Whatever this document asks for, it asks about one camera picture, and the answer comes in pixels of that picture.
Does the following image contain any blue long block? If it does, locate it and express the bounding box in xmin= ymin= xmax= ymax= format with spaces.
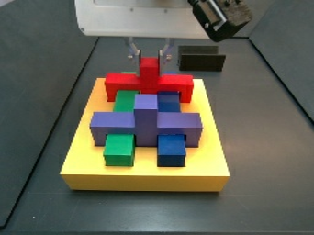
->
xmin=157 ymin=71 xmax=188 ymax=168

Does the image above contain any green long block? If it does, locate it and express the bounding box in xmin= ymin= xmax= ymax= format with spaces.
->
xmin=102 ymin=71 xmax=142 ymax=168

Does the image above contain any yellow base board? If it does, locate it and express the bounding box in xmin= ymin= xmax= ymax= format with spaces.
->
xmin=61 ymin=78 xmax=230 ymax=192

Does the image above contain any purple cross-shaped block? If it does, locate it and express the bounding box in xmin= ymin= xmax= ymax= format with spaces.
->
xmin=90 ymin=95 xmax=202 ymax=147

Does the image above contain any black block holder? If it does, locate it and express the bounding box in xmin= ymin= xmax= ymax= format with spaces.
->
xmin=178 ymin=45 xmax=226 ymax=72

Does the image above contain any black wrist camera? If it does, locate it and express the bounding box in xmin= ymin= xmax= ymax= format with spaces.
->
xmin=188 ymin=0 xmax=253 ymax=42

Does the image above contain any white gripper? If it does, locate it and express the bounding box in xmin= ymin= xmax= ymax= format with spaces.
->
xmin=75 ymin=0 xmax=209 ymax=71

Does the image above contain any red cross-shaped block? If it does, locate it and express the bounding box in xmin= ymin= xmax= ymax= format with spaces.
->
xmin=105 ymin=58 xmax=194 ymax=103

